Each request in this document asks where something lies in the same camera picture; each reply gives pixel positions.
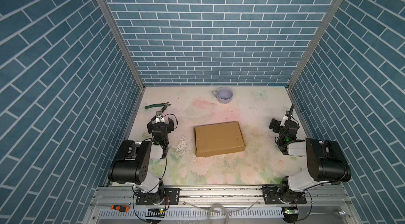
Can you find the brown cardboard box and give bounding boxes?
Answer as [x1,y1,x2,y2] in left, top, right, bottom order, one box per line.
[194,121,246,158]

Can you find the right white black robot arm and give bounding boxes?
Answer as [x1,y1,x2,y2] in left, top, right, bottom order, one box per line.
[269,117,352,203]

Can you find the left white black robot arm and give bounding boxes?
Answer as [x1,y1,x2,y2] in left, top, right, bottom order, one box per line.
[108,118,175,204]

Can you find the lavender ceramic cup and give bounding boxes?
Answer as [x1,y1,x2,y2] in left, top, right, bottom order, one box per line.
[212,87,233,104]

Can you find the orange black screwdriver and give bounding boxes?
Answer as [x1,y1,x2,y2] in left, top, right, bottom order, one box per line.
[111,205,130,212]

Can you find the clear plastic tube loop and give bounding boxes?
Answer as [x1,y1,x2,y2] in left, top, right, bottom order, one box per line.
[207,204,230,224]

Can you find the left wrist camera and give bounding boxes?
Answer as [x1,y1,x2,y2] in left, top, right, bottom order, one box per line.
[154,111,165,123]

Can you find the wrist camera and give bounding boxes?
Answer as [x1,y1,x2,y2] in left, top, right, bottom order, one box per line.
[280,115,289,127]
[154,111,165,123]

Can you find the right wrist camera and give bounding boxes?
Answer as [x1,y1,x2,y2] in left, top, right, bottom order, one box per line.
[280,115,289,127]

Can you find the green handled pliers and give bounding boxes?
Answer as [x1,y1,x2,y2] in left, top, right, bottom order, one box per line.
[144,102,171,112]

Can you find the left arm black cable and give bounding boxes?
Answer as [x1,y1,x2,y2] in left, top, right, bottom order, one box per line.
[132,113,178,194]

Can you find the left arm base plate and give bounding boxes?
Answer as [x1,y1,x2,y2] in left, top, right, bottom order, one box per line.
[134,187,180,206]

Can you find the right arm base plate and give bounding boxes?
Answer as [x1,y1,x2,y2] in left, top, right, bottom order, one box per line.
[261,185,307,205]

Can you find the white slotted cable duct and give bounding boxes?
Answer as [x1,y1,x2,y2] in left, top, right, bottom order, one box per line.
[99,207,284,220]

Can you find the aluminium mounting rail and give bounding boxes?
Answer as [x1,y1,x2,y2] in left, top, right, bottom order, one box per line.
[90,185,352,208]

